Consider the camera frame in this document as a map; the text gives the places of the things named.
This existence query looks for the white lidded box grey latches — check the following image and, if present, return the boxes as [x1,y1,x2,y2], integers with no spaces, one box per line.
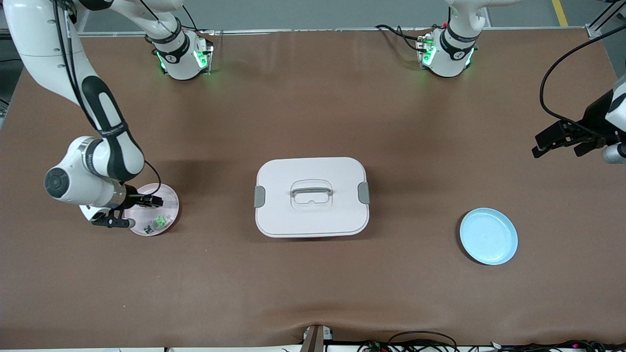
[254,157,371,239]

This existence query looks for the pink round plate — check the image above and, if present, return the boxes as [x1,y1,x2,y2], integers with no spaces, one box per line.
[122,183,180,237]

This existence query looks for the light blue round plate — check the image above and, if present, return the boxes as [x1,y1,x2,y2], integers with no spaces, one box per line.
[459,208,518,266]

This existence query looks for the brown table mat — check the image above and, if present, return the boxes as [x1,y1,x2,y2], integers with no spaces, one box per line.
[0,28,626,350]

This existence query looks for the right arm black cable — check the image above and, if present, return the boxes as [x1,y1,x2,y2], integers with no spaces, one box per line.
[51,0,162,196]

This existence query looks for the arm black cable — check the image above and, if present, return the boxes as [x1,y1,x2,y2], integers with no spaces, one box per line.
[540,24,626,137]
[51,0,162,196]

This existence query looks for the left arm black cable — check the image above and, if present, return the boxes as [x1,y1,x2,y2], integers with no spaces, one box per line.
[540,24,626,137]

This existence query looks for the aluminium frame profile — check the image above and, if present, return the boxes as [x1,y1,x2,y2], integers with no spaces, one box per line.
[584,0,626,37]

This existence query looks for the black base power cable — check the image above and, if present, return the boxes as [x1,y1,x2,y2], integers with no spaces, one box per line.
[375,23,431,52]
[166,2,216,37]

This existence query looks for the black cable bundle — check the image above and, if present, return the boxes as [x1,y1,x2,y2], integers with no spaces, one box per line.
[357,331,626,352]

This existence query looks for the brown metal stand bracket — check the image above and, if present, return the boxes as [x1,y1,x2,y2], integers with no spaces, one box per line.
[301,325,334,352]

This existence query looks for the silver table edge rail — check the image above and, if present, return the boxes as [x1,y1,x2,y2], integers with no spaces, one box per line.
[81,27,587,36]

